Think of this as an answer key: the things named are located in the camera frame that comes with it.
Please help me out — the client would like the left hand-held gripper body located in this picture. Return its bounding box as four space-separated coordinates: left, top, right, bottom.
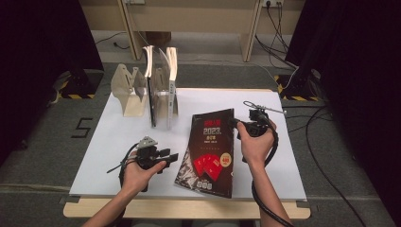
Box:
135 135 166 174

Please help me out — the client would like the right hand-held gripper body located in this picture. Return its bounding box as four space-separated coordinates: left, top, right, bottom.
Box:
240 100 287 138

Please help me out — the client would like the black magazine with red cards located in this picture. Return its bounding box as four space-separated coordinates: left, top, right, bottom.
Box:
174 108 235 200

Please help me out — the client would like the white magazine with colourful tiles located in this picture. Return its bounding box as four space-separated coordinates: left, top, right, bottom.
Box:
157 46 180 131

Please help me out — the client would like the purple magazine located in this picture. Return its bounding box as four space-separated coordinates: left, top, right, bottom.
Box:
143 45 158 129

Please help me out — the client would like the beige expandable book rack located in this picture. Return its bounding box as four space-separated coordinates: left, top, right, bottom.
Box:
110 62 181 121

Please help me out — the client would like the person's left hand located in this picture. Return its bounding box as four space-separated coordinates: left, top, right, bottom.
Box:
121 150 168 198

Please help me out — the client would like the black stand base striped tape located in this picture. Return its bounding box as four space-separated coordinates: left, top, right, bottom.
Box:
273 70 321 102
51 68 105 100

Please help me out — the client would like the light wooden desk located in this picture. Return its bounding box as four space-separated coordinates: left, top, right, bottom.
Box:
116 0 264 63

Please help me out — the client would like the brown cardboard box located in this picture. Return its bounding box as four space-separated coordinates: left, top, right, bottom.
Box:
145 30 173 48

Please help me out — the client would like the black curtain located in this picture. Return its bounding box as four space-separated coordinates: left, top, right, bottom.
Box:
285 0 401 218
0 0 105 165

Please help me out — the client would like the left hand-held gripper black cable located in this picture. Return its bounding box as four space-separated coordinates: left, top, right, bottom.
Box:
106 143 140 190

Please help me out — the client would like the hand-held gripper black cable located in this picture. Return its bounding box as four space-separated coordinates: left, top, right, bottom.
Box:
106 143 140 190
251 114 296 227

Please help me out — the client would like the right hand-held gripper black cable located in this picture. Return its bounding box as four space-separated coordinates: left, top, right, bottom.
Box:
251 114 296 227

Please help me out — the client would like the bundle of black cables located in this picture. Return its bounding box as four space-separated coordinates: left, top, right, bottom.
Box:
254 0 299 70

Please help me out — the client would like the long black floor cable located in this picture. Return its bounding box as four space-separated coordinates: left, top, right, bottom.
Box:
304 105 368 227

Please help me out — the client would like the black cable with plug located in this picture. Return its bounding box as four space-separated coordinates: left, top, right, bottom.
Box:
94 30 131 51

